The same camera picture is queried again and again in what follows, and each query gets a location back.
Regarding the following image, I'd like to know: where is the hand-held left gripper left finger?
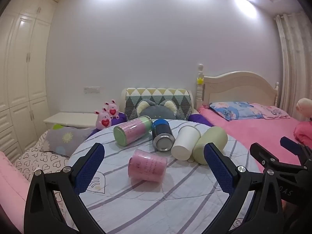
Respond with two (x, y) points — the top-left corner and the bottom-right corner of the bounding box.
(24, 143), (108, 234)

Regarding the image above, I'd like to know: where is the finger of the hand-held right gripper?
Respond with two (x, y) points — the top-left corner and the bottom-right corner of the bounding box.
(250, 142), (306, 175)
(280, 136), (312, 163)

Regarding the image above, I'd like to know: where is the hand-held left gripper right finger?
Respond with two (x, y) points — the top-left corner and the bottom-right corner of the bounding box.
(204, 142), (285, 234)

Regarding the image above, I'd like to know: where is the light green cup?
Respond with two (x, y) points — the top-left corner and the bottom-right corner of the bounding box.
(192, 126), (228, 164)

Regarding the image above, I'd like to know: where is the white cup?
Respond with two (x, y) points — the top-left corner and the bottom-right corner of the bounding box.
(171, 125), (201, 161)

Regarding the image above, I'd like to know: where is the pink cup with green lid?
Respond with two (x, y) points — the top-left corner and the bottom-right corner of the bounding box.
(113, 116), (153, 147)

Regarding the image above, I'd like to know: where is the blue steel cup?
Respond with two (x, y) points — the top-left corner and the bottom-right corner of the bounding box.
(151, 118), (176, 152)

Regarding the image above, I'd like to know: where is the pink plush cushion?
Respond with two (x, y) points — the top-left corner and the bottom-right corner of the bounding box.
(293, 121), (312, 143)

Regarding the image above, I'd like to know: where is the pink bed sheet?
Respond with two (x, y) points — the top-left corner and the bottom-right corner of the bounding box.
(198, 105), (312, 174)

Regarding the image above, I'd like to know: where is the grey flower pillow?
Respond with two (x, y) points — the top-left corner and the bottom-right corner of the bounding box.
(44, 124), (95, 157)

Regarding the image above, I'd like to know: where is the pink printed pillow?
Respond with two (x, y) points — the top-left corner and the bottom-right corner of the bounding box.
(251, 103), (291, 120)

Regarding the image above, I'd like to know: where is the pale round plush toy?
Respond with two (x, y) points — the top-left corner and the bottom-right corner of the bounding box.
(296, 98), (312, 121)

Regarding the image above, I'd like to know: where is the heart patterned blanket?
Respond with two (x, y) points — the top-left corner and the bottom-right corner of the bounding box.
(13, 130), (74, 226)

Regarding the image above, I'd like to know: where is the pink bunny plush toy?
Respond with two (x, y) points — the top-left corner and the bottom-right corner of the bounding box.
(105, 99), (120, 119)
(95, 108), (113, 130)

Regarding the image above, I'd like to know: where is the white side table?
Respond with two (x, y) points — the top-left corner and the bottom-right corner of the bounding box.
(43, 112), (98, 129)

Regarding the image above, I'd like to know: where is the purple cushion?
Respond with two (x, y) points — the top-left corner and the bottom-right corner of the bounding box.
(187, 113), (211, 128)
(110, 112), (128, 126)

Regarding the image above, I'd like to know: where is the blue printed pillow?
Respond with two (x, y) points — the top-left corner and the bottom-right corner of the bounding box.
(209, 101), (264, 121)

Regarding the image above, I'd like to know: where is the pink quilt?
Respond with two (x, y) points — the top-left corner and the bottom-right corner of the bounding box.
(0, 150), (33, 201)

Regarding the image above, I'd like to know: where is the cream bed headboard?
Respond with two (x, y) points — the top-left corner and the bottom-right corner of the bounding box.
(196, 64), (280, 108)

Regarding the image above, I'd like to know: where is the cream curtain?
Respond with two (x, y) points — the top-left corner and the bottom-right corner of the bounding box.
(275, 12), (312, 122)

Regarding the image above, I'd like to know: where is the grey cat cushion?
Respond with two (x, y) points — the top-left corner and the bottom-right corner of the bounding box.
(135, 99), (177, 121)

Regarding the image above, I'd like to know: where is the triangle patterned chair cover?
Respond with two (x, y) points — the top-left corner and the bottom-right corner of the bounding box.
(124, 88), (193, 121)

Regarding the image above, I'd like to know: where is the cream wardrobe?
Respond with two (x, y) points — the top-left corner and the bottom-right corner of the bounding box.
(0, 0), (58, 158)

